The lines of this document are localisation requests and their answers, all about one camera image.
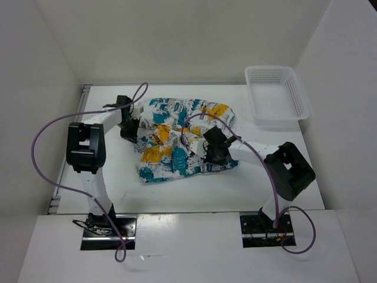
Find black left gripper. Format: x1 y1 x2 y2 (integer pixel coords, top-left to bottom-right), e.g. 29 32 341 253
117 116 139 144

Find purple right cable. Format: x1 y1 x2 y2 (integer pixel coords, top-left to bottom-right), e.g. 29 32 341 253
181 113 316 254

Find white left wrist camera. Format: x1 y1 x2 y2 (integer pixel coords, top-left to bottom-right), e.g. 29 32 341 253
130 106 144 120

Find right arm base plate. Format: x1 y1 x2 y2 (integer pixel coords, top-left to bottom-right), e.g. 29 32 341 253
239 212 296 248

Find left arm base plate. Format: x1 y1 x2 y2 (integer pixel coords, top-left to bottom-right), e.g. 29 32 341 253
80 214 138 251

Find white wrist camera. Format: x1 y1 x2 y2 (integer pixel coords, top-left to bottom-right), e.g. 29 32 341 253
130 106 144 120
189 139 207 159

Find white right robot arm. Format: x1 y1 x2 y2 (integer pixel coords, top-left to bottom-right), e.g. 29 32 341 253
203 127 316 232

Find purple cable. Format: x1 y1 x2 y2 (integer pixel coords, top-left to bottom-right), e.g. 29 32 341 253
31 82 149 262
181 113 316 254

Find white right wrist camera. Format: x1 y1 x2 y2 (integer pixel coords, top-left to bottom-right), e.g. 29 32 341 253
189 139 207 159

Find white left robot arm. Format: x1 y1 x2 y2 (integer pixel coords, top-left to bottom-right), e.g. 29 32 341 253
66 96 144 236

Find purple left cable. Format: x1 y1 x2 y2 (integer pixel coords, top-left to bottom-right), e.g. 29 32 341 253
31 82 149 262

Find white plastic basket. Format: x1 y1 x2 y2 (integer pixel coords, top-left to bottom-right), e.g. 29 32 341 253
244 65 310 121

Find colourful patterned shorts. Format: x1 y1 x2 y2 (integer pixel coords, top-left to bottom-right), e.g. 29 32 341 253
134 98 238 183

